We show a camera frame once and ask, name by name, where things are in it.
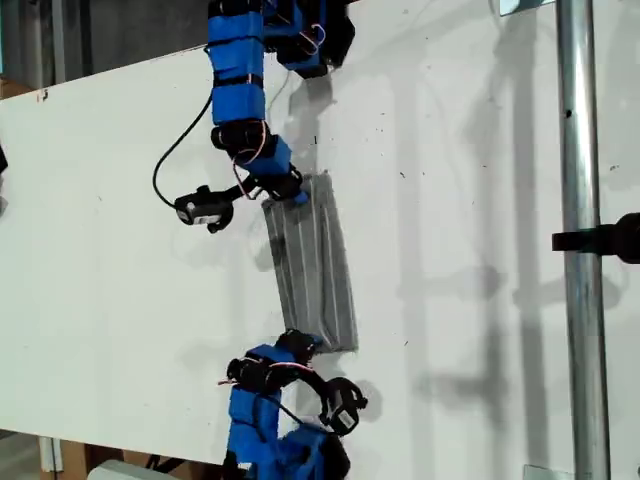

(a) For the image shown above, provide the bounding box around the large brown cardboard box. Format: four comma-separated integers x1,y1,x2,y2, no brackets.
58,438,226,480

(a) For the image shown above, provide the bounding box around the grey white-striped towel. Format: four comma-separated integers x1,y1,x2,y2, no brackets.
260,170,360,355

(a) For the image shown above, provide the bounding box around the black grey wrist camera box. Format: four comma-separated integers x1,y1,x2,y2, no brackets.
173,184,235,235
319,377,370,437

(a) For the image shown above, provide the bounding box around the black clamp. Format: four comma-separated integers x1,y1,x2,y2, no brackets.
551,212,640,265

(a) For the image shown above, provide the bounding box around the black camera stalk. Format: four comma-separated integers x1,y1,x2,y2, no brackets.
219,183,265,202
294,368,335,401

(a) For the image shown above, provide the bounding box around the steel post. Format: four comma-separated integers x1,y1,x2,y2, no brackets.
553,0,613,480

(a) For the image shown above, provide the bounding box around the red white servo wire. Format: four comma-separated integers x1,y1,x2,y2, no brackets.
231,118,271,201
216,362,315,389

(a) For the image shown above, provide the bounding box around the white foam block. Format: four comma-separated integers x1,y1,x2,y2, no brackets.
87,458,174,480

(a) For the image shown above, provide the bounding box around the white table leg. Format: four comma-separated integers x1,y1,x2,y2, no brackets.
38,435,64,474

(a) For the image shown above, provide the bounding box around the black camera cable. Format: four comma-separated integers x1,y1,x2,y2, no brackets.
272,397,329,431
151,89,216,207

